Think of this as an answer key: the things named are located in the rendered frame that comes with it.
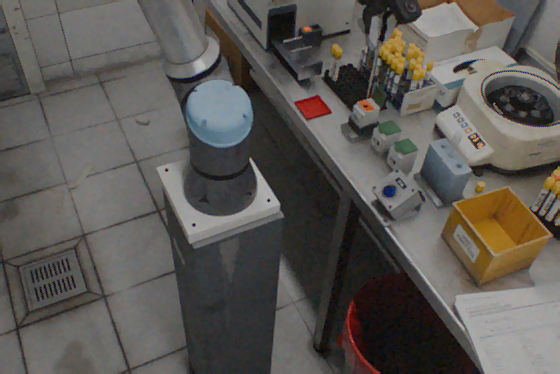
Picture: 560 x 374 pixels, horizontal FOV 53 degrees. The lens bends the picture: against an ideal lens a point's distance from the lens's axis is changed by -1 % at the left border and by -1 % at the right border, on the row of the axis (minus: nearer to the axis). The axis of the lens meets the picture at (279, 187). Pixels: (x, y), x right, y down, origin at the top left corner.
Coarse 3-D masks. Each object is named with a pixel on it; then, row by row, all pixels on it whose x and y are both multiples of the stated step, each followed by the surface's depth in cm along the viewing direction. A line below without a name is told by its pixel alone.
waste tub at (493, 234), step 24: (504, 192) 113; (456, 216) 109; (480, 216) 116; (504, 216) 115; (528, 216) 108; (456, 240) 111; (480, 240) 103; (504, 240) 115; (528, 240) 110; (480, 264) 105; (504, 264) 105; (528, 264) 110
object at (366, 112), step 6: (360, 102) 131; (366, 102) 131; (372, 102) 131; (354, 108) 131; (360, 108) 130; (366, 108) 129; (372, 108) 130; (378, 108) 130; (354, 114) 132; (360, 114) 130; (366, 114) 129; (372, 114) 130; (378, 114) 131; (360, 120) 130; (366, 120) 131; (372, 120) 132; (360, 126) 131
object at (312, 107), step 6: (318, 96) 143; (294, 102) 141; (300, 102) 141; (306, 102) 142; (312, 102) 142; (318, 102) 142; (324, 102) 141; (300, 108) 139; (306, 108) 140; (312, 108) 140; (318, 108) 140; (324, 108) 140; (306, 114) 138; (312, 114) 139; (318, 114) 138; (324, 114) 139
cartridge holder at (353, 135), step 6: (348, 120) 135; (354, 120) 133; (342, 126) 135; (348, 126) 135; (354, 126) 133; (366, 126) 132; (372, 126) 132; (348, 132) 133; (354, 132) 133; (360, 132) 132; (366, 132) 133; (372, 132) 134; (354, 138) 132; (360, 138) 133
